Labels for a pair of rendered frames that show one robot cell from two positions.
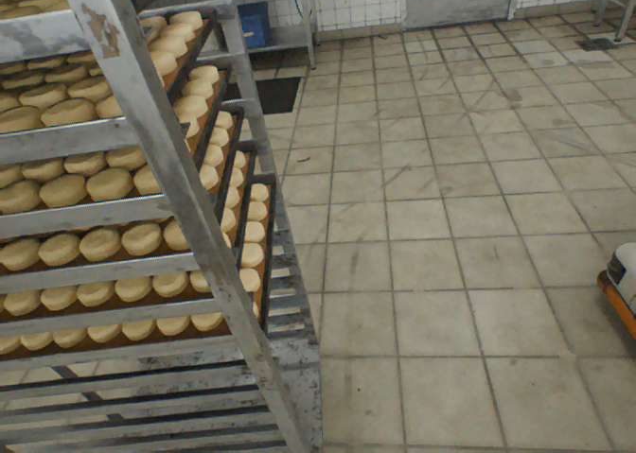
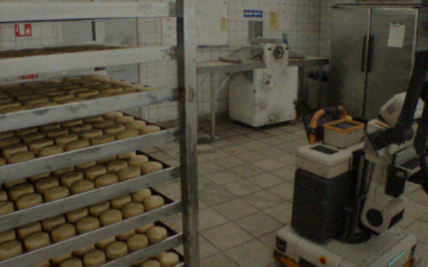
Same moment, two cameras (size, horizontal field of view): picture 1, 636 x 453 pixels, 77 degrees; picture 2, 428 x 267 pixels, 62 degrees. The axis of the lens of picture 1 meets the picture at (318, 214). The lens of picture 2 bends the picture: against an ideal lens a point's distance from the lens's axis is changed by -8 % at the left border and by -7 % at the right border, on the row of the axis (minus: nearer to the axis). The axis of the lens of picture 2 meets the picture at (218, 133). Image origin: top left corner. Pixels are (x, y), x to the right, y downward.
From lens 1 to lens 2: 0.72 m
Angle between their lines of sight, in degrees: 46
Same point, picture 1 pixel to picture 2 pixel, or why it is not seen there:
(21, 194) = (90, 183)
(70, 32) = (167, 95)
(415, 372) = not seen: outside the picture
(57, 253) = (95, 223)
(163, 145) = (194, 136)
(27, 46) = (152, 100)
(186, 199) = (194, 161)
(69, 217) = (131, 185)
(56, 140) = (144, 141)
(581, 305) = not seen: outside the picture
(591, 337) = not seen: outside the picture
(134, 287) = (122, 247)
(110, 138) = (163, 138)
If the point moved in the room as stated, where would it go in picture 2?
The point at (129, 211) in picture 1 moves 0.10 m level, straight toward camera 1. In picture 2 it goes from (157, 178) to (200, 183)
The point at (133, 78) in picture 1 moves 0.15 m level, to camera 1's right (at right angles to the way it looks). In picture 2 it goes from (194, 109) to (240, 100)
